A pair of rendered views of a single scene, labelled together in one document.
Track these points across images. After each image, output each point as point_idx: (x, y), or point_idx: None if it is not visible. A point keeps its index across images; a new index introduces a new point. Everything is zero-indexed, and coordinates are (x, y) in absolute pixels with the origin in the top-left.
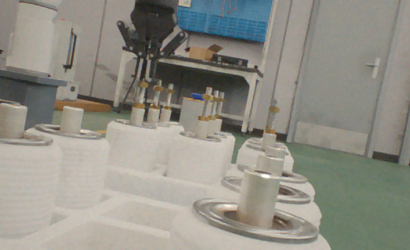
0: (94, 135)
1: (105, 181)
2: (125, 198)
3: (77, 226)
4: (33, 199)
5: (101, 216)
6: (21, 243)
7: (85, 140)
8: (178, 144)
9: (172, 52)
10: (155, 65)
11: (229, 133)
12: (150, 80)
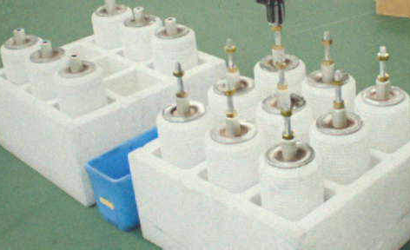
0: (163, 36)
1: None
2: (163, 78)
3: (126, 63)
4: (122, 43)
5: (142, 72)
6: (110, 53)
7: (153, 35)
8: None
9: (261, 0)
10: (267, 10)
11: (319, 128)
12: (275, 24)
